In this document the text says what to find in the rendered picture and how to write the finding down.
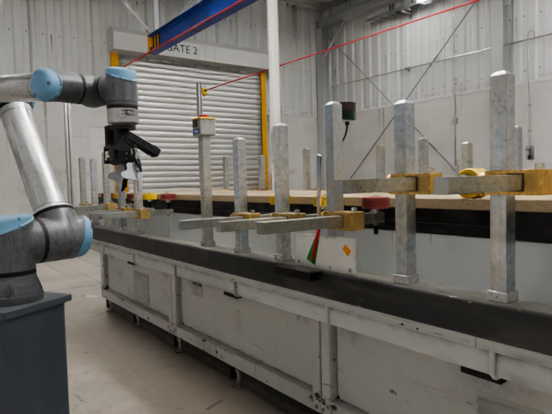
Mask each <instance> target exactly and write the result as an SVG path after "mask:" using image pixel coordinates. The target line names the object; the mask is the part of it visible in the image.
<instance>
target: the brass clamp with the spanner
mask: <svg viewBox="0 0 552 414"><path fill-rule="evenodd" d="M321 215H322V216H332V215H339V216H343V226H342V227H337V228H327V229H336V230H345V231H357V230H364V229H365V215H364V212H363V211H358V212H350V211H345V210H344V211H327V210H325V211H323V212H321Z"/></svg>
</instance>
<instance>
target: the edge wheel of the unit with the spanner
mask: <svg viewBox="0 0 552 414"><path fill-rule="evenodd" d="M361 207H362V208H363V209H371V211H372V213H380V210H381V209H388V208H389V197H388V196H378V195H373V196H363V197H362V198H361ZM374 234H378V226H377V225H376V226H374Z"/></svg>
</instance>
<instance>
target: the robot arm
mask: <svg viewBox="0 0 552 414"><path fill-rule="evenodd" d="M104 73H105V75H101V76H88V75H83V74H77V73H73V72H68V71H59V70H54V69H52V68H47V67H45V68H38V69H37V70H35V71H34V73H25V74H15V75H6V76H0V118H1V120H2V124H3V127H4V130H5V132H6V135H7V138H8V141H9V144H10V146H11V151H12V153H13V155H14V158H15V161H16V165H17V167H18V170H19V173H20V175H21V179H22V181H23V184H24V187H25V190H26V193H27V195H28V198H29V201H30V205H31V208H32V210H33V213H32V214H9V215H3V216H0V307H6V306H19V305H24V304H28V303H31V302H35V301H39V300H41V299H43V298H44V289H43V287H42V285H41V283H40V281H39V278H38V276H37V273H36V264H40V263H45V262H51V261H57V260H67V259H74V258H76V257H79V256H83V255H84V254H86V253H87V252H88V250H89V249H90V245H91V243H92V240H93V229H92V227H91V223H90V221H89V220H88V218H87V217H85V216H84V215H76V211H75V210H74V207H73V206H72V205H69V204H67V203H66V201H65V200H64V197H63V194H62V191H61V188H60V186H59V184H58V180H57V177H56V175H55V172H54V170H53V166H52V164H51V162H50V159H49V156H48V153H47V150H46V148H45V146H44V142H43V139H42V137H41V135H40V132H39V128H38V126H37V123H36V121H35V117H34V115H33V113H32V109H33V108H34V105H35V102H40V101H43V102H61V103H69V104H82V105H84V106H86V107H87V108H99V107H102V106H106V105H107V121H108V124H109V125H107V126H105V127H104V133H105V146H104V148H103V156H104V164H112V165H117V169H116V170H115V171H114V172H111V173H109V174H108V178H109V179H111V180H114V181H118V182H121V191H124V190H125V188H126V187H127V181H128V180H132V181H136V185H137V189H138V191H141V188H142V186H143V182H142V167H141V161H140V156H139V153H138V150H141V151H143V152H144V153H146V154H147V155H149V156H150V157H152V158H153V157H158V156H159V154H160V152H161V149H159V147H157V146H156V145H152V144H150V143H149V142H148V141H146V140H144V139H142V138H140V137H139V136H137V135H136V134H134V133H132V132H131V131H134V130H135V129H136V125H137V124H139V113H138V94H137V81H138V80H137V76H136V71H135V70H133V69H130V68H126V67H106V68H105V71H104ZM105 151H108V155H109V158H107V160H106V159H105Z"/></svg>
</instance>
